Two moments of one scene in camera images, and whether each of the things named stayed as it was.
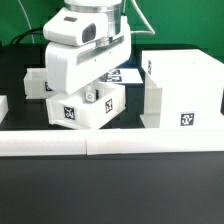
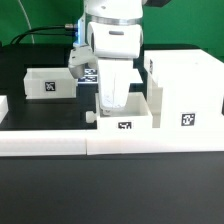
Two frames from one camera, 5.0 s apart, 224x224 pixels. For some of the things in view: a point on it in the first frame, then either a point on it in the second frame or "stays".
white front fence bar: x=153 y=140 stays
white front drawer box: x=87 y=107 -> x=137 y=116
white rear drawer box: x=35 y=84 stays
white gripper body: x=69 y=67 -> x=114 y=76
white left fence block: x=4 y=107 stays
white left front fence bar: x=42 y=142 stays
